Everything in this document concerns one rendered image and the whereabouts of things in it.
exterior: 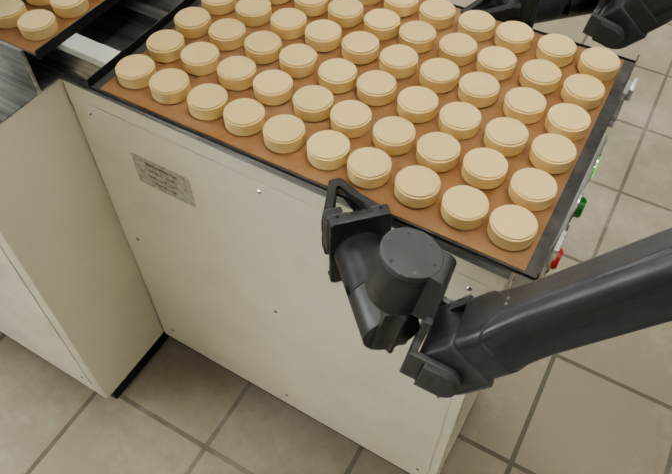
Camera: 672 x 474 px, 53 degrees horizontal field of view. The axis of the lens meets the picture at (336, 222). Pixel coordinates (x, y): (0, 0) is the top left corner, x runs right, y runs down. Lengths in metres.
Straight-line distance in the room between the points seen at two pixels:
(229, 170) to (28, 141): 0.31
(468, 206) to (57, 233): 0.72
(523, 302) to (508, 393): 1.09
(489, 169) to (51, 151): 0.66
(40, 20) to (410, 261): 0.66
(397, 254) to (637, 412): 1.22
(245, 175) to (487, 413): 0.93
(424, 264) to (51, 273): 0.79
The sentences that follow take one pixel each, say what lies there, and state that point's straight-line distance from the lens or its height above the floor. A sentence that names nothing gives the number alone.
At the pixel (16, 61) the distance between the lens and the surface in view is 1.04.
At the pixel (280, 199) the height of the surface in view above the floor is 0.79.
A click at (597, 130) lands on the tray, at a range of 0.88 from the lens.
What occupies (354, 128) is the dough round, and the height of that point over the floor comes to 0.92.
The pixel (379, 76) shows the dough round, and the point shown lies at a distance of 0.86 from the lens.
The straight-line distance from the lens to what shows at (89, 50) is 1.00.
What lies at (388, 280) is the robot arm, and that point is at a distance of 0.58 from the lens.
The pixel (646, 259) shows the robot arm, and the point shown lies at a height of 1.08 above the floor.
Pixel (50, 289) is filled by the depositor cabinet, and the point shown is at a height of 0.50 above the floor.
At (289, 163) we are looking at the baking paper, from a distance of 0.78.
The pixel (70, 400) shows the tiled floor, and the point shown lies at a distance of 1.72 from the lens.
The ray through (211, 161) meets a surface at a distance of 0.93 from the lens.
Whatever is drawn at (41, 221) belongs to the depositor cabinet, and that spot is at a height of 0.64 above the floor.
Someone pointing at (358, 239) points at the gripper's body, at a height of 0.93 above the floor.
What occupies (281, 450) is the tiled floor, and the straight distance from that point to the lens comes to 1.56.
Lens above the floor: 1.47
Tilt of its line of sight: 52 degrees down
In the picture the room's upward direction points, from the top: straight up
